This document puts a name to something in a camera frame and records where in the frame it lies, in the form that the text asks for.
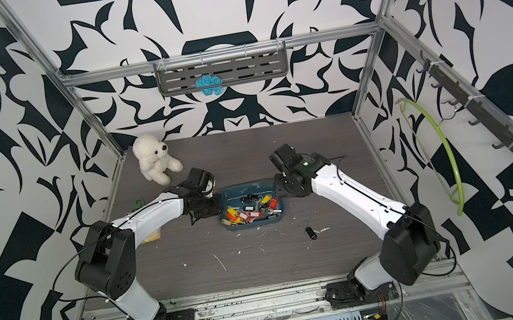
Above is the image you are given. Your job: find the teal plastic storage box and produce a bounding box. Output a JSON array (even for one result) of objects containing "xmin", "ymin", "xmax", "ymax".
[{"xmin": 218, "ymin": 179, "xmax": 285, "ymax": 231}]

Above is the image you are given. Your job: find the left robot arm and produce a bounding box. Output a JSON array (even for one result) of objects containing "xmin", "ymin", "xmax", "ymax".
[{"xmin": 74, "ymin": 168, "xmax": 222, "ymax": 320}]

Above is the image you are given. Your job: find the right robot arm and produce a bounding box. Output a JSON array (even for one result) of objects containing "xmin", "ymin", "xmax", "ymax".
[{"xmin": 270, "ymin": 144, "xmax": 446, "ymax": 300}]

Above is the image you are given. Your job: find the white teddy bear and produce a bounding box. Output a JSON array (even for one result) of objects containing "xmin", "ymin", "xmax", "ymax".
[{"xmin": 132, "ymin": 134, "xmax": 184, "ymax": 186}]

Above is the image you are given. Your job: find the yellow sponge packet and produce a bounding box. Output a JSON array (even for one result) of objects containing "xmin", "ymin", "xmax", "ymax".
[{"xmin": 141, "ymin": 228, "xmax": 162, "ymax": 244}]

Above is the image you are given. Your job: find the teal scrunchie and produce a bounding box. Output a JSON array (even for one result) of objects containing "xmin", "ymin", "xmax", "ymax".
[{"xmin": 195, "ymin": 74, "xmax": 224, "ymax": 96}]

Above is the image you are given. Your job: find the grey slotted wall shelf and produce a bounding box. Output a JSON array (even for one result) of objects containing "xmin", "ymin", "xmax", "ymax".
[{"xmin": 154, "ymin": 41, "xmax": 289, "ymax": 97}]

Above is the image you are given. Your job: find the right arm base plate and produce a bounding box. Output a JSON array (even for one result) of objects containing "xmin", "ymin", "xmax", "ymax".
[{"xmin": 325, "ymin": 280, "xmax": 400, "ymax": 309}]

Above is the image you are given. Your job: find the green hose loop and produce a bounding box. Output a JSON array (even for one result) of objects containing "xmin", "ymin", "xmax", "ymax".
[{"xmin": 396, "ymin": 90, "xmax": 469, "ymax": 224}]

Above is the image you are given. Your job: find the dark wall hook rail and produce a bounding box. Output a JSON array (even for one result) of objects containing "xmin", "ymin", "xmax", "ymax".
[{"xmin": 420, "ymin": 52, "xmax": 513, "ymax": 153}]

